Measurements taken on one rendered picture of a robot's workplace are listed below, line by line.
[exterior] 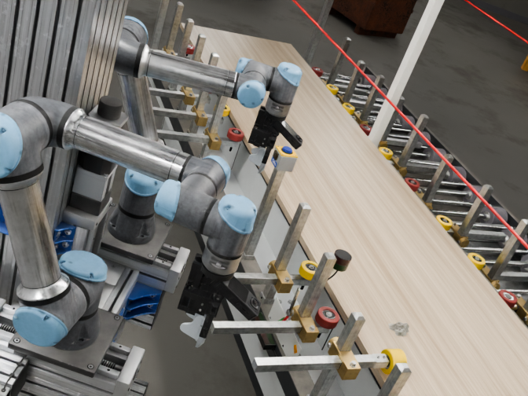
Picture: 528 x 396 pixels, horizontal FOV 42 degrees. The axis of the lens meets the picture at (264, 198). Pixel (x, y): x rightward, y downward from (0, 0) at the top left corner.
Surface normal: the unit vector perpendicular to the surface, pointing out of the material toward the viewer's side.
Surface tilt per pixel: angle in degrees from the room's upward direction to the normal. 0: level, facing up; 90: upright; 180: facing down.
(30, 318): 97
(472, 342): 0
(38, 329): 97
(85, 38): 90
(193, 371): 0
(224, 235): 90
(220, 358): 0
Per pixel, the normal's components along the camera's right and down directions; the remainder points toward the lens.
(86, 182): -0.15, 0.47
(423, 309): 0.30, -0.81
